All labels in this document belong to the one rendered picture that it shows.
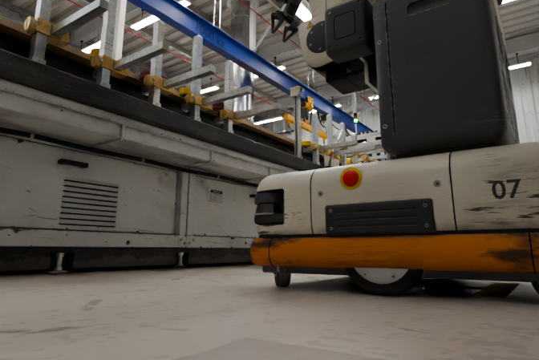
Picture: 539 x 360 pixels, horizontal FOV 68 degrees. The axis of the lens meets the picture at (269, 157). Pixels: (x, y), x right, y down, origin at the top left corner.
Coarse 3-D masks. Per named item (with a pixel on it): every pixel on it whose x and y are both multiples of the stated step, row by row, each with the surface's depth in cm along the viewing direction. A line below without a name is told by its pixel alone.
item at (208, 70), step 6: (210, 66) 164; (192, 72) 169; (198, 72) 167; (204, 72) 165; (210, 72) 165; (174, 78) 176; (180, 78) 173; (186, 78) 171; (192, 78) 170; (198, 78) 170; (168, 84) 177; (174, 84) 177; (180, 84) 177; (144, 90) 186
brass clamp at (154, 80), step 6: (144, 78) 176; (150, 78) 174; (156, 78) 177; (162, 78) 179; (144, 84) 176; (150, 84) 175; (156, 84) 176; (162, 84) 179; (162, 90) 180; (168, 90) 182
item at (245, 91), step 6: (234, 90) 188; (240, 90) 186; (246, 90) 184; (210, 96) 197; (216, 96) 194; (222, 96) 192; (228, 96) 190; (234, 96) 189; (240, 96) 189; (204, 102) 199; (210, 102) 196; (216, 102) 196; (186, 108) 205
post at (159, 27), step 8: (160, 24) 184; (160, 32) 183; (152, 40) 183; (160, 40) 183; (160, 56) 181; (152, 64) 179; (160, 64) 181; (152, 72) 178; (160, 72) 180; (152, 88) 176; (152, 96) 175
